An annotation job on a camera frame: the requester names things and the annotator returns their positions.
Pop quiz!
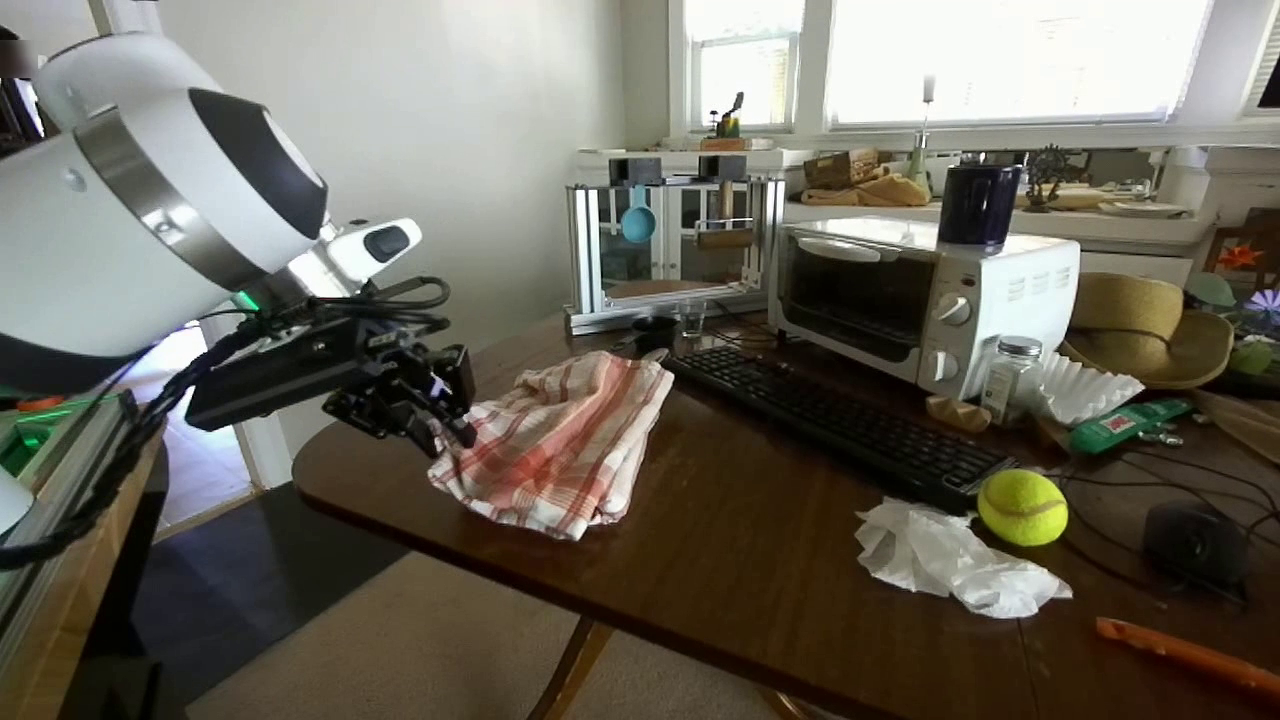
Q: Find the tan straw hat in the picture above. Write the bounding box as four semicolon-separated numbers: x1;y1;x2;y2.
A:
1063;268;1239;393

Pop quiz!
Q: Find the small tan lump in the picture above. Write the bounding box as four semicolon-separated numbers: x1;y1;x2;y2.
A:
922;393;1001;437

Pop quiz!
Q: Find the clear drinking glass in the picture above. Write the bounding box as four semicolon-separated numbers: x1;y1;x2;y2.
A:
670;297;717;352

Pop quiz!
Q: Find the black computer mouse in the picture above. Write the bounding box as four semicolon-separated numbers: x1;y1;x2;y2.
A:
1141;499;1252;598

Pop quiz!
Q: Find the clear glass jar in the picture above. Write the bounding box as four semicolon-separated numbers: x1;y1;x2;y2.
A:
977;330;1049;420

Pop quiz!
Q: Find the black mouse cable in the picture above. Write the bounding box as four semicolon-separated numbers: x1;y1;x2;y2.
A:
1070;442;1280;563

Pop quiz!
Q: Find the floral printed cloth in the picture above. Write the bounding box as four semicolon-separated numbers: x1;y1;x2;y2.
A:
1184;235;1280;393

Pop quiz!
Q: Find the small potted plant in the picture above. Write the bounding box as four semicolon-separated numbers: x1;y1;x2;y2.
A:
702;87;751;149

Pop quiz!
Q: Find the white toaster oven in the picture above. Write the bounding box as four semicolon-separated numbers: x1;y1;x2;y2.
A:
763;217;1087;398

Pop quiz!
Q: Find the white crumpled plastic bag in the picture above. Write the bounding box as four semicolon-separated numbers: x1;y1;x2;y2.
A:
850;497;1076;623

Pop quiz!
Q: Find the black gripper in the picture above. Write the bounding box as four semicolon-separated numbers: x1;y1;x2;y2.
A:
319;337;481;461

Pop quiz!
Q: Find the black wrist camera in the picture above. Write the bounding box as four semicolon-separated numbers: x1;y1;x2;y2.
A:
179;316;372;430

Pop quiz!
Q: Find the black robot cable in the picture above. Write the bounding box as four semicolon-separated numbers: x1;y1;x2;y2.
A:
0;277;455;574

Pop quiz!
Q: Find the black computer keyboard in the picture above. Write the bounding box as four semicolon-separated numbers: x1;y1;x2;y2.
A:
659;338;1019;517

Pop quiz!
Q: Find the yellow tennis ball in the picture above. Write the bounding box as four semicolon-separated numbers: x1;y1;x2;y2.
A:
971;464;1076;550

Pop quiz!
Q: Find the side table with green device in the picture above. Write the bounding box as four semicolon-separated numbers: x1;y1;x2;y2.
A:
0;393;170;720

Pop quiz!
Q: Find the woven basket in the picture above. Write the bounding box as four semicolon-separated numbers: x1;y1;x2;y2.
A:
799;149;937;211

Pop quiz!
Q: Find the white coffee filter stack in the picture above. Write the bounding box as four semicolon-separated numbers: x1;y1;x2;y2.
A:
1033;349;1146;426

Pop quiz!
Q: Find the black mug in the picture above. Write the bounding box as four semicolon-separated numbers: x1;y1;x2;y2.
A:
937;156;1029;255

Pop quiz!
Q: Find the red white plaid towel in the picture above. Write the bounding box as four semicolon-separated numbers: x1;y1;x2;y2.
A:
424;349;678;544

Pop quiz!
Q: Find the blue plastic cup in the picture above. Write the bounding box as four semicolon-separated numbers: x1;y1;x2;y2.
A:
614;198;659;248

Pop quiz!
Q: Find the orange utility knife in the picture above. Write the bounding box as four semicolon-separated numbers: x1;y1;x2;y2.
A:
1093;613;1280;704

